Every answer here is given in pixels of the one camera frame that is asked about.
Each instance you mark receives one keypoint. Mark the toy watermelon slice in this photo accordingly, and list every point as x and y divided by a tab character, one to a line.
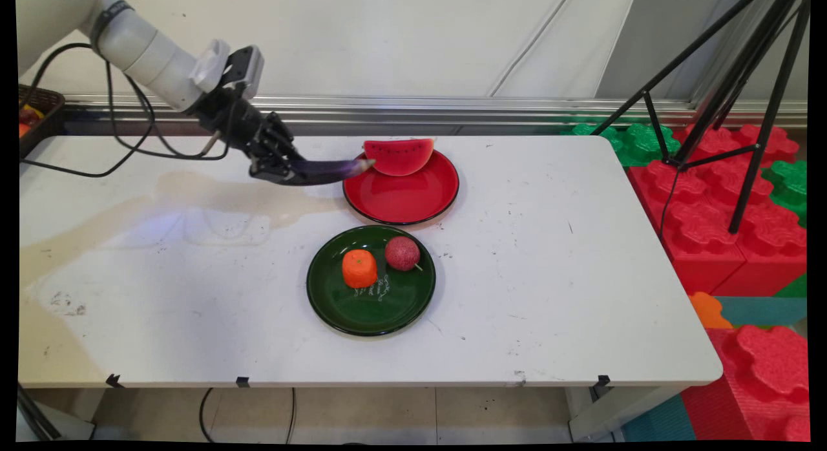
400	157

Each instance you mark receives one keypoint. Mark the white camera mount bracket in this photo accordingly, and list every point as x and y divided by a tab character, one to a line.
210	63

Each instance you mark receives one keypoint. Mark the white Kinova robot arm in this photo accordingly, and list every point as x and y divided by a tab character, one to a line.
145	50

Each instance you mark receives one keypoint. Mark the orange toy fruit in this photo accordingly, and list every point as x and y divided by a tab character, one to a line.
359	269

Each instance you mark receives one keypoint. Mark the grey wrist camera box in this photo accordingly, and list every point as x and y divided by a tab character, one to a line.
249	66

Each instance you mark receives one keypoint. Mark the black tape piece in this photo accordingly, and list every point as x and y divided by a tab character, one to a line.
114	380
243	382
603	381

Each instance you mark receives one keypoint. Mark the teal foam mat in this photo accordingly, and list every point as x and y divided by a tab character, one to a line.
765	311

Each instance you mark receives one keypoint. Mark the toy fruits in basket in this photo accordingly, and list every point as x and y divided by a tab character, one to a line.
27	118

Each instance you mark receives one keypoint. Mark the dark green round plate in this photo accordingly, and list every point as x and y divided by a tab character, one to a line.
371	305

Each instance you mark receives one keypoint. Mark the black tripod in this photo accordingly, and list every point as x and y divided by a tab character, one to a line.
749	70

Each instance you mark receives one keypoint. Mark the green foam block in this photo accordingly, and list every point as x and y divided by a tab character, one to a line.
636	144
788	186

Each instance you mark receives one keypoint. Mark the brown wicker basket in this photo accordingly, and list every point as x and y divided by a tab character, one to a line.
40	118

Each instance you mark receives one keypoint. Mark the red toy lychee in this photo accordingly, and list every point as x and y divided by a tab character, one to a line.
402	252

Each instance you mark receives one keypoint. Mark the silver metal wall rail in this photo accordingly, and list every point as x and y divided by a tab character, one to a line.
517	108

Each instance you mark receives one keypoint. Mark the red round plate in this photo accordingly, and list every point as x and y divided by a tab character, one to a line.
404	199

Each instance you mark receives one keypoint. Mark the purple toy eggplant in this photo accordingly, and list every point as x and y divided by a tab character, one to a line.
329	171

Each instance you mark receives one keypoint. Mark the red foam block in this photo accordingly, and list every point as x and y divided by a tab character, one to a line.
730	141
691	238
772	257
762	380

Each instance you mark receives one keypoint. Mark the orange foam block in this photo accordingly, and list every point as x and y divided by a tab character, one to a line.
709	311

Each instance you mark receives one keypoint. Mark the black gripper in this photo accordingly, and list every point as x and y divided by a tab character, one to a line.
236	121

